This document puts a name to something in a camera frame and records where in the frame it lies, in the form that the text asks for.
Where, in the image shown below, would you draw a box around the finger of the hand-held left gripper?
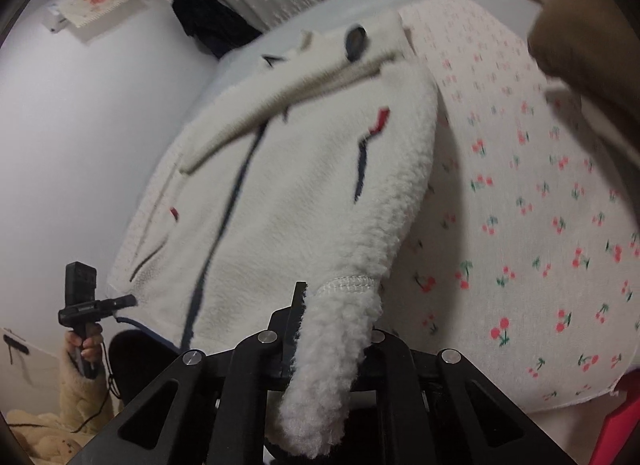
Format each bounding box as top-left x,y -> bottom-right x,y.
99,294 -> 137,314

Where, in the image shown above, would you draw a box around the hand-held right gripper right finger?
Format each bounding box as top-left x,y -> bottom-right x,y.
369,327 -> 577,465

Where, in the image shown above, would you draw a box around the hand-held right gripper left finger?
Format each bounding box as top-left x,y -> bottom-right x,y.
67,282 -> 308,465

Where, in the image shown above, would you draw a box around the white fleece zip jacket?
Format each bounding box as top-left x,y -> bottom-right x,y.
107,10 -> 442,459

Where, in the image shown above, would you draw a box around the person's left forearm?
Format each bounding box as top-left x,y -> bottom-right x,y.
58,345 -> 115,438

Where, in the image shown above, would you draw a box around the dark hanging clothes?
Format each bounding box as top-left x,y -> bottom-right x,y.
159,0 -> 264,60

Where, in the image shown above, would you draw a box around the person's left hand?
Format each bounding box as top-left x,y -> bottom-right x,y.
64,323 -> 105,371

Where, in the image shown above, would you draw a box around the dark cloth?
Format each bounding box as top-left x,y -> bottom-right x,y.
107,330 -> 182,407

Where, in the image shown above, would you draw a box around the cream fleece cloth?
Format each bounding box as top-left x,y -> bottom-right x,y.
5,409 -> 97,464

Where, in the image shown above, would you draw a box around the cherry print blanket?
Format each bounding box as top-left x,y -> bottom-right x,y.
400,0 -> 640,414

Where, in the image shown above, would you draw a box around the red object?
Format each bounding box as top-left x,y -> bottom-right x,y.
589,379 -> 640,465

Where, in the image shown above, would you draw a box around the brown garment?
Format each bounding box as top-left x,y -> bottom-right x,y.
527,0 -> 640,166

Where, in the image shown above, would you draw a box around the black cable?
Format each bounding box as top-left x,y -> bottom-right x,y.
70,337 -> 123,435

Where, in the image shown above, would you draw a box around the covered wall air conditioner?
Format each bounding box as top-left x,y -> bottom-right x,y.
47,0 -> 149,44

